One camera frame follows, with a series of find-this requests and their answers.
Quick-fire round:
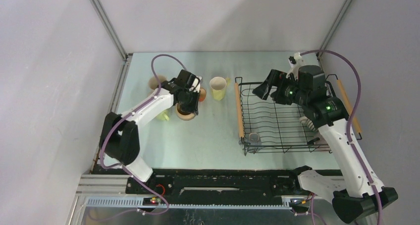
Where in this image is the light green mug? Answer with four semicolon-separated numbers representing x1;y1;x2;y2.
155;109;170;121

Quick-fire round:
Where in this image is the beige round speckled mug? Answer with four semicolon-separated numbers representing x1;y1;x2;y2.
175;104;196;121

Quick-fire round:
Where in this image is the yellow green faceted mug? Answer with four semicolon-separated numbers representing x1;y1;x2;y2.
210;76;231;101

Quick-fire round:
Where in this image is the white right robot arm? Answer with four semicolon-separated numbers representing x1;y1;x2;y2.
252;65;398;224

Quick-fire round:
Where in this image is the striped grey white mug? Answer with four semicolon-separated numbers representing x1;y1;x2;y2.
299;116;317;131

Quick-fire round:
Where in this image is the small red orange cup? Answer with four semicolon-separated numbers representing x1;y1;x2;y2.
199;88;207;102

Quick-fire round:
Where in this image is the wooden rack handle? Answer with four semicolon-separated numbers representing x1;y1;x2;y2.
234;83;245;138
336;79;362;134

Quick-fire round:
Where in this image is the small grey blue cup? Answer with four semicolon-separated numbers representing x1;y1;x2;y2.
248;133;261;144

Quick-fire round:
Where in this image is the black wire dish rack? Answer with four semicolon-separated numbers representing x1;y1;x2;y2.
235;73;350;155

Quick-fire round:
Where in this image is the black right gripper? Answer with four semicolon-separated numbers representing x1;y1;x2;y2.
253;69;309;107

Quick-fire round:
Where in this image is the floral patterned cream mug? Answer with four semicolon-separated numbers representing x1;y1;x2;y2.
148;74;167;91

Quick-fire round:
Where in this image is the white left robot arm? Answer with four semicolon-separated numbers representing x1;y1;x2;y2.
100;70;202;194

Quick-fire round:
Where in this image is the left wooden rack handle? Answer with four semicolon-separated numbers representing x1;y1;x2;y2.
234;83;245;138

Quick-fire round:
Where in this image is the aluminium slotted rail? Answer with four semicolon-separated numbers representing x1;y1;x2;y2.
86;197;293;211

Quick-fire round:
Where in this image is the right wooden rack handle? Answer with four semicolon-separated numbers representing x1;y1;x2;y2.
336;79;362;134

